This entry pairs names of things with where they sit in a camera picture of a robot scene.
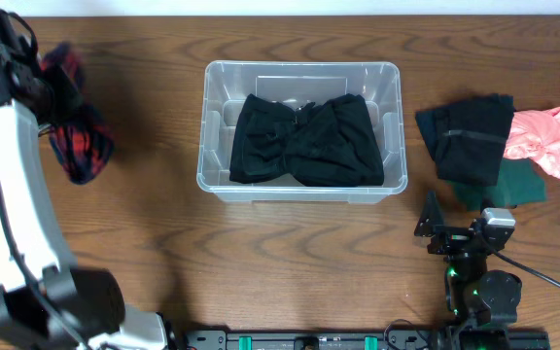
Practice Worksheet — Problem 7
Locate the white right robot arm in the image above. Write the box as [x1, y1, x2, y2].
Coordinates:
[414, 191, 522, 350]

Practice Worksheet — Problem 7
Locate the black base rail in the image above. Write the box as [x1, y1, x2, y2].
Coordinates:
[183, 328, 551, 350]

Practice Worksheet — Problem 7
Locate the black garment with tape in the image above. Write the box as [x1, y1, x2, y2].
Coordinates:
[415, 93, 515, 187]

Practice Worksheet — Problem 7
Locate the pink garment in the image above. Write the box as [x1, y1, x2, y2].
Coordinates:
[504, 107, 560, 180]

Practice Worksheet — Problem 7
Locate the red blue plaid shirt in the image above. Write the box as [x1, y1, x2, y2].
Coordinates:
[40, 42, 115, 185]

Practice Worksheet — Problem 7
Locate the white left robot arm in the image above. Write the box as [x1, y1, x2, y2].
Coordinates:
[0, 9, 171, 349]

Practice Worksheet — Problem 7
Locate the dark green garment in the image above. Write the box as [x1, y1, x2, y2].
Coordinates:
[450, 159, 547, 211]

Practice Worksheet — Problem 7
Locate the clear plastic storage bin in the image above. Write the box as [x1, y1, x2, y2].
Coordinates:
[196, 61, 408, 203]

